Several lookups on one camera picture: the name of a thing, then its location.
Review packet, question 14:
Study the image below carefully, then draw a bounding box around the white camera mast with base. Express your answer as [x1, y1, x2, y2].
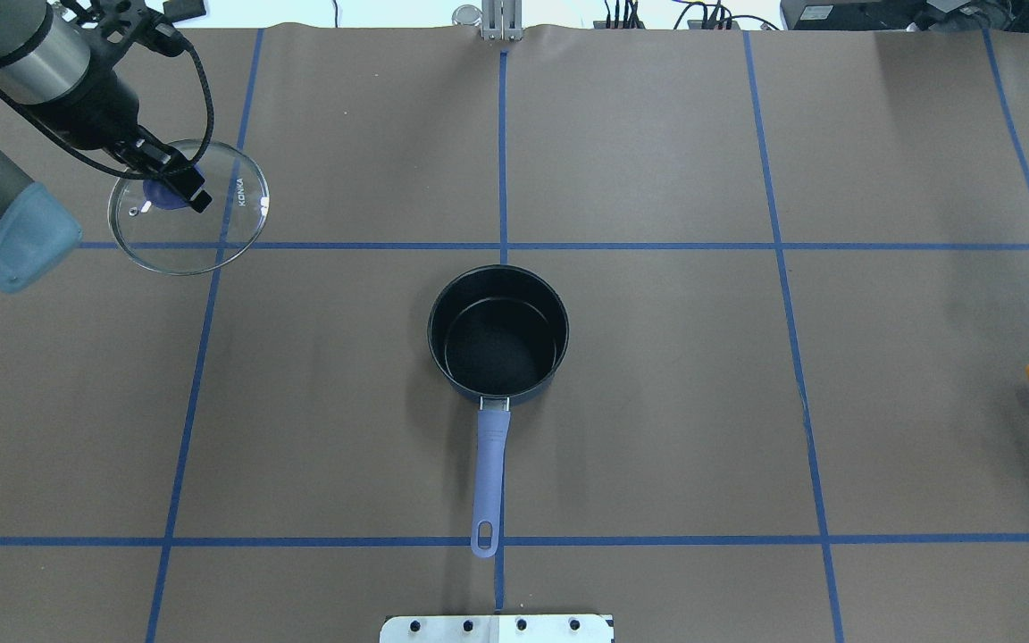
[379, 614, 615, 642]

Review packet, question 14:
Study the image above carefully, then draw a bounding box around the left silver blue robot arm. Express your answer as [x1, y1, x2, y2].
[0, 1, 215, 294]

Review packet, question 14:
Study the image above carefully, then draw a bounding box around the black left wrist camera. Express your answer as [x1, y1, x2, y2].
[60, 1, 188, 60]

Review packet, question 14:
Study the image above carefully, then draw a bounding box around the dark blue saucepan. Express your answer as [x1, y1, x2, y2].
[426, 264, 569, 559]

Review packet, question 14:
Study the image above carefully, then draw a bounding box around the aluminium frame post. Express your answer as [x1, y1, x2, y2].
[480, 0, 525, 41]

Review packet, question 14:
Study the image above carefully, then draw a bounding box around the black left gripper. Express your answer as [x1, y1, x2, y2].
[28, 68, 213, 214]

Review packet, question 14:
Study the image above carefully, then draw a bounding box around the glass pot lid blue knob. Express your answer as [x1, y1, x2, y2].
[109, 141, 271, 276]

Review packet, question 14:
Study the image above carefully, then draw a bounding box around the brown paper table mat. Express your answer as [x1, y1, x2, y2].
[0, 25, 1029, 642]

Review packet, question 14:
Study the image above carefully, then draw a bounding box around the small black square pad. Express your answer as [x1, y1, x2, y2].
[161, 0, 207, 23]

